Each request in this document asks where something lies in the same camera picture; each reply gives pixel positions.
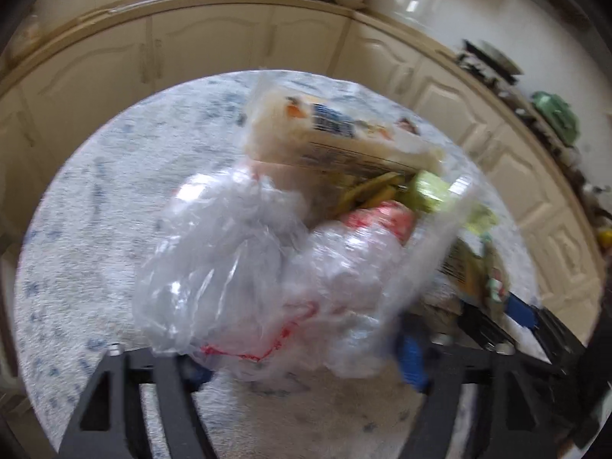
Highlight blue white wrapper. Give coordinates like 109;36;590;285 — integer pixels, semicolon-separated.
441;233;510;312

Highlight clear plastic bag red print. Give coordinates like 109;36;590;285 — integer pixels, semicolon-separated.
133;165;481;381

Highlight green snack wrapper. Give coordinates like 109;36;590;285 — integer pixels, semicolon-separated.
398;171;499;235

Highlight white bread wrapper package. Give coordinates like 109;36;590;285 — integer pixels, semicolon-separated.
244;73;445;177

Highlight cream kitchen base cabinets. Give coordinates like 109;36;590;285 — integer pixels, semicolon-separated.
0;0;609;345

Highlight white blue patterned tablecloth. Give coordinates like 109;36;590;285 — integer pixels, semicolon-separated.
12;68;551;459

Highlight green electric cooking pot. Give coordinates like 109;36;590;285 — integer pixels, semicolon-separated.
531;91;581;147

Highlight black gas stove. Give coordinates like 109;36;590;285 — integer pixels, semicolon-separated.
454;39;524;98

